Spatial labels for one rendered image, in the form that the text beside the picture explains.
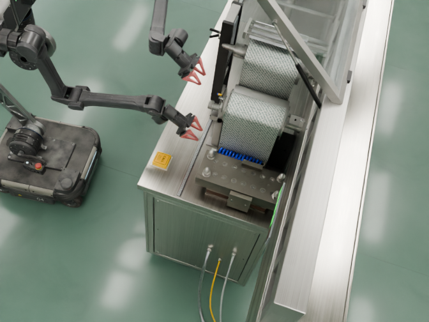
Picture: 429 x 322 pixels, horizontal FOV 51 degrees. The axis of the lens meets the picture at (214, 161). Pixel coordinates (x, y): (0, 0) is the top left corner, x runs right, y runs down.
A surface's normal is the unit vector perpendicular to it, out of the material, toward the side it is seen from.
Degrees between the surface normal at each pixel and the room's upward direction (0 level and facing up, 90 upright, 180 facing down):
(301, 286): 0
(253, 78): 92
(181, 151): 0
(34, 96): 0
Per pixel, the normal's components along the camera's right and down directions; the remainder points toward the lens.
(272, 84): -0.31, 0.80
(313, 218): 0.11, -0.54
